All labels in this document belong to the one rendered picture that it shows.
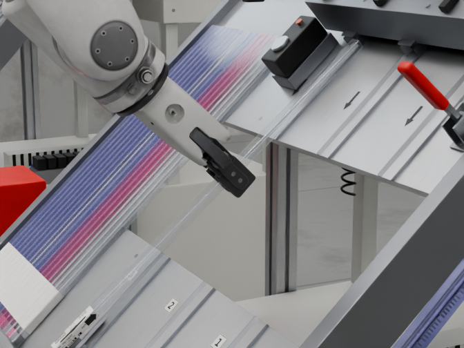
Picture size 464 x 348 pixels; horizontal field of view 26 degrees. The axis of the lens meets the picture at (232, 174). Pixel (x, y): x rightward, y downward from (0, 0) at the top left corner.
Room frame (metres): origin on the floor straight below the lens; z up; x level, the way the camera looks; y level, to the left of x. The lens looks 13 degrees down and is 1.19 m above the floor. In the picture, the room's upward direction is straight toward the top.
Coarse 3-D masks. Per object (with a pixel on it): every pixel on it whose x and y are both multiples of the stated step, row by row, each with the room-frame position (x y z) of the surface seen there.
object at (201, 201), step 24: (360, 48) 1.16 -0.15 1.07; (336, 72) 1.14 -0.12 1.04; (312, 96) 1.13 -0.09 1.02; (288, 120) 1.12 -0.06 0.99; (264, 144) 1.11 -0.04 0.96; (216, 192) 1.09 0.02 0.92; (192, 216) 1.08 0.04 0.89; (168, 240) 1.07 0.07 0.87; (144, 264) 1.06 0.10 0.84; (120, 288) 1.05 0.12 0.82; (96, 312) 1.04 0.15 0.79
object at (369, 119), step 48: (240, 0) 1.51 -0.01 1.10; (288, 0) 1.40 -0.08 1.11; (336, 48) 1.20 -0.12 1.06; (384, 48) 1.13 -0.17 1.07; (432, 48) 1.07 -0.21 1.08; (288, 96) 1.18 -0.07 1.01; (336, 96) 1.11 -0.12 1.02; (384, 96) 1.05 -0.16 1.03; (288, 144) 1.10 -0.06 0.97; (336, 144) 1.03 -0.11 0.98; (384, 144) 0.98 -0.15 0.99; (432, 144) 0.93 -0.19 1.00
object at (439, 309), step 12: (456, 276) 0.60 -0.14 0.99; (444, 288) 0.60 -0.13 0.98; (456, 288) 0.59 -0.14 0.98; (432, 300) 0.60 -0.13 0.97; (444, 300) 0.59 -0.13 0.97; (456, 300) 0.59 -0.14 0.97; (420, 312) 0.60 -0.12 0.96; (432, 312) 0.59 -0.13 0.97; (444, 312) 0.59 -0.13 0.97; (420, 324) 0.59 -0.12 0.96; (432, 324) 0.59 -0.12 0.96; (444, 324) 0.59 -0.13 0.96; (408, 336) 0.59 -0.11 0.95; (420, 336) 0.58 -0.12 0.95; (432, 336) 0.59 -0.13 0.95
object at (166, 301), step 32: (128, 256) 1.12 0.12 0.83; (160, 256) 1.07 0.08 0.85; (96, 288) 1.11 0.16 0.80; (128, 288) 1.06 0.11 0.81; (160, 288) 1.02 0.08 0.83; (192, 288) 0.99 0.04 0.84; (64, 320) 1.09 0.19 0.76; (96, 320) 1.05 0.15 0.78; (128, 320) 1.01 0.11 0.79; (160, 320) 0.97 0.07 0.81; (192, 320) 0.94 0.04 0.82; (224, 320) 0.91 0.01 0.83; (256, 320) 0.88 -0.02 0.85
